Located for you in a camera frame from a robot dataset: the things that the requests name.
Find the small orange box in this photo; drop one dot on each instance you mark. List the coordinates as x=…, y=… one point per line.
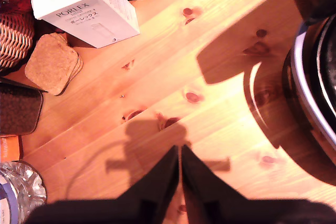
x=9, y=148

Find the black inner cooking pot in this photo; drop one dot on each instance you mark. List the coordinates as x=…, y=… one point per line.
x=328, y=77

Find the clear glass jar blue label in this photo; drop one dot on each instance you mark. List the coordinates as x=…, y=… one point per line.
x=21, y=192

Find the black Philips rice cooker body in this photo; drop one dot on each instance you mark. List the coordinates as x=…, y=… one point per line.
x=299, y=108

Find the white Porlex cardboard box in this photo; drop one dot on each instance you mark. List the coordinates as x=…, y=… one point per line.
x=89, y=11

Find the woven wicker basket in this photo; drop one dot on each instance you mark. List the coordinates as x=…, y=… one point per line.
x=14, y=37

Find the red mesh bag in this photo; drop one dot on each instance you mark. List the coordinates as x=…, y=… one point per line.
x=21, y=2

